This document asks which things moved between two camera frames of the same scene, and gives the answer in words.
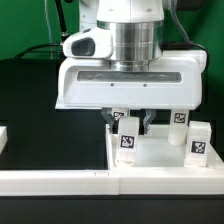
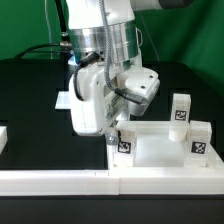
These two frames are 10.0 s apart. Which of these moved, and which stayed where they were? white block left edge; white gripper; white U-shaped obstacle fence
Moved: white gripper
Stayed: white U-shaped obstacle fence; white block left edge
